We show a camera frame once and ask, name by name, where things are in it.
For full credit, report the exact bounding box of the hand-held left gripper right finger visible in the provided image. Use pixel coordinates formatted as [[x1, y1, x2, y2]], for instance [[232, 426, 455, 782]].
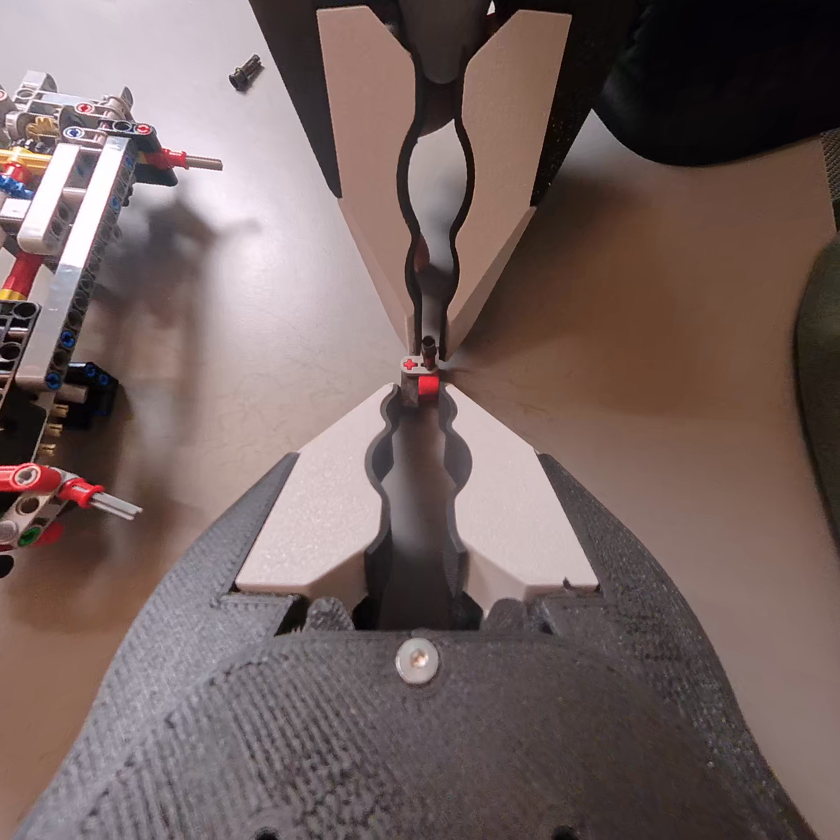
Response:
[[436, 382, 601, 610]]

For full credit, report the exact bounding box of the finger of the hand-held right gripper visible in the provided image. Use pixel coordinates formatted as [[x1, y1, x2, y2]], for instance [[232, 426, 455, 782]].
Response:
[[315, 5, 427, 355], [443, 10, 573, 361]]

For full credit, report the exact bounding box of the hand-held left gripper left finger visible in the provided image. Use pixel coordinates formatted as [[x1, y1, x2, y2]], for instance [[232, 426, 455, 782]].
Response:
[[234, 384, 403, 603]]

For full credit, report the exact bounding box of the small grey black lego assembly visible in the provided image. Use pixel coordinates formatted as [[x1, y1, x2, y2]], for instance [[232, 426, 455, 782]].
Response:
[[398, 336, 444, 411]]

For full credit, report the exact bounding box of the person's right forearm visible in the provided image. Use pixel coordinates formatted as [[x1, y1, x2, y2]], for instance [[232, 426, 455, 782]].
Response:
[[594, 0, 840, 166]]

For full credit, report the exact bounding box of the lego car chassis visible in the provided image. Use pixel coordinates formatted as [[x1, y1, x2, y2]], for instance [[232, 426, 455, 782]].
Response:
[[0, 69, 224, 578]]

